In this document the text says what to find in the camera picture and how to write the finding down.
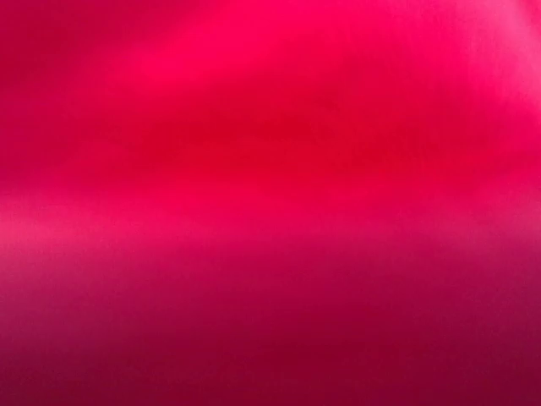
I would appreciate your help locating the crimson pink t shirt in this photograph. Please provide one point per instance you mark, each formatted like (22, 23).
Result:
(270, 202)

